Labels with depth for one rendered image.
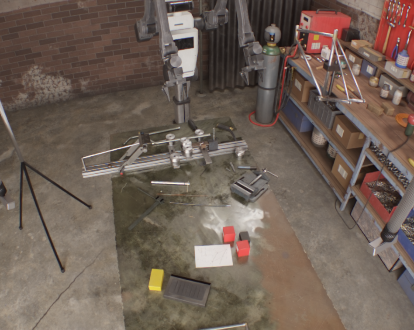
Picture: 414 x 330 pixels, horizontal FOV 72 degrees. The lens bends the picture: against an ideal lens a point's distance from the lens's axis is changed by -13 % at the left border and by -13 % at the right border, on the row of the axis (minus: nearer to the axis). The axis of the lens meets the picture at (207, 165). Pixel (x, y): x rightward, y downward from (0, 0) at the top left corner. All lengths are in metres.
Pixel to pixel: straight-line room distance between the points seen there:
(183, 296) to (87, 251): 1.45
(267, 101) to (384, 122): 1.46
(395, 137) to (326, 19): 1.53
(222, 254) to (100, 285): 1.23
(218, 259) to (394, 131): 1.66
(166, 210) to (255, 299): 0.58
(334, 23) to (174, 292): 3.00
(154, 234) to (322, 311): 0.76
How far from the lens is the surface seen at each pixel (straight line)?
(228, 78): 4.26
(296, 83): 3.34
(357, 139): 2.76
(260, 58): 1.74
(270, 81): 3.44
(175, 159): 1.64
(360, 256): 2.64
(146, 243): 1.40
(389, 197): 2.62
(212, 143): 1.75
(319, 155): 3.19
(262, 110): 3.61
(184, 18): 2.17
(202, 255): 1.35
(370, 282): 2.54
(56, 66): 4.39
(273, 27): 3.30
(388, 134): 2.44
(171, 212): 1.50
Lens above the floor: 2.00
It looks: 41 degrees down
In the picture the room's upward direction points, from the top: straight up
